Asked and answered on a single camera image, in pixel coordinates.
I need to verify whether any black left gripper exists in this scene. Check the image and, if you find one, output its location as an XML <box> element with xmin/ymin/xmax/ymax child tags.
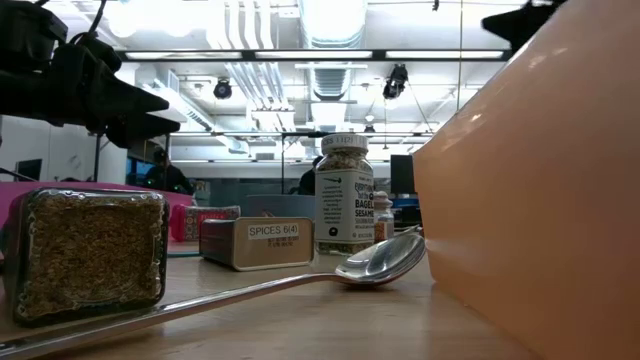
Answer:
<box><xmin>52</xmin><ymin>44</ymin><xmax>181</xmax><ymax>150</ymax></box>

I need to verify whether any smoked paprika patterned tin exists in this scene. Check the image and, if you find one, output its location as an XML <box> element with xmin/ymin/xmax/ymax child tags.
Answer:
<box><xmin>168</xmin><ymin>203</ymin><xmax>242</xmax><ymax>244</ymax></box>

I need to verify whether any glass herb jar green label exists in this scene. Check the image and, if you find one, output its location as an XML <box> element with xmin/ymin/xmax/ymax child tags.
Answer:
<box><xmin>2</xmin><ymin>187</ymin><xmax>170</xmax><ymax>329</ymax></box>

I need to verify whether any metal spice tin beige label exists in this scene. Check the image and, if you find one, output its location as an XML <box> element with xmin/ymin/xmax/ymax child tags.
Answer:
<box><xmin>198</xmin><ymin>216</ymin><xmax>315</xmax><ymax>273</ymax></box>

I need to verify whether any bagel sesame seasoning glass jar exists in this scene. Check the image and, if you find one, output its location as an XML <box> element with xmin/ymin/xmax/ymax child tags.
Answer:
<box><xmin>313</xmin><ymin>132</ymin><xmax>376</xmax><ymax>256</ymax></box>

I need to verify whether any small white-capped shaker jar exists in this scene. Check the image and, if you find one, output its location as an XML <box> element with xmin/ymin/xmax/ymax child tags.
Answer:
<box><xmin>372</xmin><ymin>190</ymin><xmax>396</xmax><ymax>245</ymax></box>

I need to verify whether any person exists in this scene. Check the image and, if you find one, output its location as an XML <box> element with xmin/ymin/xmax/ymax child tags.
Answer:
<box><xmin>298</xmin><ymin>154</ymin><xmax>324</xmax><ymax>196</ymax></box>
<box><xmin>144</xmin><ymin>147</ymin><xmax>194</xmax><ymax>195</ymax></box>

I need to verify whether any black ceiling spotlight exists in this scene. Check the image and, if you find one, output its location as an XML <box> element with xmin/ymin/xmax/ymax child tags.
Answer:
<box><xmin>212</xmin><ymin>77</ymin><xmax>234</xmax><ymax>101</ymax></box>
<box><xmin>382</xmin><ymin>63</ymin><xmax>409</xmax><ymax>100</ymax></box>

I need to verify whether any black monitor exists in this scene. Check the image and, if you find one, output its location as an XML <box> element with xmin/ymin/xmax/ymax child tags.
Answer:
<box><xmin>389</xmin><ymin>154</ymin><xmax>416</xmax><ymax>195</ymax></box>
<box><xmin>14</xmin><ymin>158</ymin><xmax>44</xmax><ymax>182</ymax></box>

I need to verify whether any pink plastic bin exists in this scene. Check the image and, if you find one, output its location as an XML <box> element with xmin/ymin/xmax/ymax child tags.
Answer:
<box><xmin>0</xmin><ymin>180</ymin><xmax>195</xmax><ymax>242</ymax></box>

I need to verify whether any orange plastic bin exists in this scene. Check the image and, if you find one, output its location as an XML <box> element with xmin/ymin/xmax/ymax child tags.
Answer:
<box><xmin>412</xmin><ymin>0</ymin><xmax>640</xmax><ymax>360</ymax></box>

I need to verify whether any grey-blue bowl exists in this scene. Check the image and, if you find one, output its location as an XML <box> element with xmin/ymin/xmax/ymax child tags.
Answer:
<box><xmin>244</xmin><ymin>193</ymin><xmax>317</xmax><ymax>219</ymax></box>

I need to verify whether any large polished steel spoon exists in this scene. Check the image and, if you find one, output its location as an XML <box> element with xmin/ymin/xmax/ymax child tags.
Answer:
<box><xmin>0</xmin><ymin>230</ymin><xmax>426</xmax><ymax>360</ymax></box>

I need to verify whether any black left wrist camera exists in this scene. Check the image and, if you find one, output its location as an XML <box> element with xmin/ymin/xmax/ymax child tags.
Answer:
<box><xmin>69</xmin><ymin>32</ymin><xmax>125</xmax><ymax>74</ymax></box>

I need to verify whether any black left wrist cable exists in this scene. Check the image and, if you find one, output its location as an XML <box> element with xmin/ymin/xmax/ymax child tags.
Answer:
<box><xmin>69</xmin><ymin>0</ymin><xmax>109</xmax><ymax>46</ymax></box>

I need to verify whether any black overhead frame bar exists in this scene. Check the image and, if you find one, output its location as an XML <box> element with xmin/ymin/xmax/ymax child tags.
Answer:
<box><xmin>114</xmin><ymin>48</ymin><xmax>514</xmax><ymax>63</ymax></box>

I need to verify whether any black background workstation frame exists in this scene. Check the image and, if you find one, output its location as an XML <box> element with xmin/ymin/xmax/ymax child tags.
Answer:
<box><xmin>92</xmin><ymin>130</ymin><xmax>431</xmax><ymax>197</ymax></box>

